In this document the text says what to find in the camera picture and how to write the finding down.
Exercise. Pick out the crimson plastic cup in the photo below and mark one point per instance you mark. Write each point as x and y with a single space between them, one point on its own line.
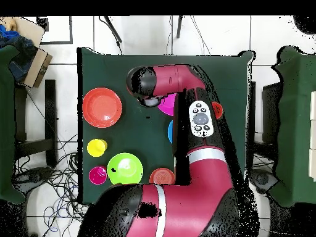
98 175

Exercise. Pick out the orange shallow plastic bowl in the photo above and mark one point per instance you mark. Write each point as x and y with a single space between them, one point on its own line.
102 107

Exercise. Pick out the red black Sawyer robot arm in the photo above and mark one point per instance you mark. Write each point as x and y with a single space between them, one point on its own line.
197 197

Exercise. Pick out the pink large plastic bowl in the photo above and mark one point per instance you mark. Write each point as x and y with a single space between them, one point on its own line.
169 105

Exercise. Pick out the white boxes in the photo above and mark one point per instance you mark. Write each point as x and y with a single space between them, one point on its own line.
313 135

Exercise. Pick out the black tripod leg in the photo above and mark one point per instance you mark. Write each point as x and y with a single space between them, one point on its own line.
179 27
113 29

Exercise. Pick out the brown cardboard box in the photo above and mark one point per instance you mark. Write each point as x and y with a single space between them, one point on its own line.
37 69

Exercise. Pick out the orange small plastic bowl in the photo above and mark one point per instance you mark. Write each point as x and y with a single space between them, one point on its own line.
161 176

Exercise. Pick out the tan cardboard sheet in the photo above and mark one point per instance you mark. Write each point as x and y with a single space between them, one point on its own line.
29 29

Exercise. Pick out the black chair frame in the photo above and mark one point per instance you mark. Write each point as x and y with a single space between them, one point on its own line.
50 111
270 111

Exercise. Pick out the light blue medium bowl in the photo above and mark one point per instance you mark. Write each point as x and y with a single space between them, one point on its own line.
170 132

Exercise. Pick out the lemon yellow plastic cup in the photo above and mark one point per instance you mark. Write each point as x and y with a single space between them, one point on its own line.
97 147

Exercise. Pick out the dark green tablecloth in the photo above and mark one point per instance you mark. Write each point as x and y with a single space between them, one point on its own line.
128 138

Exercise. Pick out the black square floor frame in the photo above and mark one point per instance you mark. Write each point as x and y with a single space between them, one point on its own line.
70 29

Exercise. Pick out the orange plastic cup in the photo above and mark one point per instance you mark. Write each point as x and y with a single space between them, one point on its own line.
217 109

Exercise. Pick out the green cloth covered table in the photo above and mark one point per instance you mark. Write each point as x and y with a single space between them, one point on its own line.
288 123
6 123

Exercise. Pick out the black pedestal foot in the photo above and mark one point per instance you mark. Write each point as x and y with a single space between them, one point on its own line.
263 179
32 175

